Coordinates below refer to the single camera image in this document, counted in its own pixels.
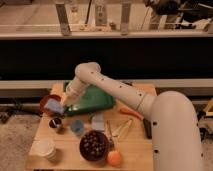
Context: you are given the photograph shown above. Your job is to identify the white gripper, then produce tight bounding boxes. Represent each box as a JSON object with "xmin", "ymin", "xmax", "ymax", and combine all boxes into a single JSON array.
[{"xmin": 65, "ymin": 81, "xmax": 81, "ymax": 99}]

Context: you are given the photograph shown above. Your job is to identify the blue sponge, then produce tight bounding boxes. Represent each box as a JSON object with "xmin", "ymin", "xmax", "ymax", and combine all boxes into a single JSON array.
[{"xmin": 44, "ymin": 99, "xmax": 64, "ymax": 114}]

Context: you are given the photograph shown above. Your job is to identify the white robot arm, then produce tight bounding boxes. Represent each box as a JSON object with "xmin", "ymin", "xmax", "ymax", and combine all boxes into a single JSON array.
[{"xmin": 65, "ymin": 62, "xmax": 204, "ymax": 171}]

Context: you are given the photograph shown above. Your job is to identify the red bowl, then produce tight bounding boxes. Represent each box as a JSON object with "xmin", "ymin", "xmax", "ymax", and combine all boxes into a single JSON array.
[{"xmin": 39, "ymin": 94, "xmax": 62, "ymax": 116}]

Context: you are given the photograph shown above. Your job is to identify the dark bowl with nuts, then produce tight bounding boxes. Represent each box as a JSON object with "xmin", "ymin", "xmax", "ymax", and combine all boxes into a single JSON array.
[{"xmin": 79, "ymin": 130, "xmax": 109, "ymax": 162}]

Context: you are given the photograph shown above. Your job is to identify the green plastic tray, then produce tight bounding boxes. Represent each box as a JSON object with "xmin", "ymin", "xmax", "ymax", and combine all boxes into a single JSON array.
[{"xmin": 65, "ymin": 85, "xmax": 115, "ymax": 116}]

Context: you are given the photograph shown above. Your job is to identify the blue plastic cup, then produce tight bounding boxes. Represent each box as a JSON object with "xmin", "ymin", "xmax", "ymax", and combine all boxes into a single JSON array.
[{"xmin": 70, "ymin": 120, "xmax": 84, "ymax": 136}]

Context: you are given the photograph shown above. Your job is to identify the small metal cup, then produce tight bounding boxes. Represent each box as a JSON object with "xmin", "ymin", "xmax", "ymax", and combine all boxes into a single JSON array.
[{"xmin": 49, "ymin": 118, "xmax": 63, "ymax": 132}]

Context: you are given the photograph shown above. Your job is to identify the orange carrot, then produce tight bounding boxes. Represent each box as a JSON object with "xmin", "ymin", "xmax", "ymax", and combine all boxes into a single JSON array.
[{"xmin": 119, "ymin": 108, "xmax": 142, "ymax": 120}]

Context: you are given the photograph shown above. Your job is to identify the white stacked bowls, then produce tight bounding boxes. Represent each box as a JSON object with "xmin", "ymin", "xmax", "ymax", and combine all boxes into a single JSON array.
[{"xmin": 35, "ymin": 139, "xmax": 56, "ymax": 160}]

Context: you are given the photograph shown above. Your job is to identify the orange fruit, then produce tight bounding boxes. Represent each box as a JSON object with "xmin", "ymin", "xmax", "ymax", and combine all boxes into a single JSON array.
[{"xmin": 107, "ymin": 150, "xmax": 122, "ymax": 166}]

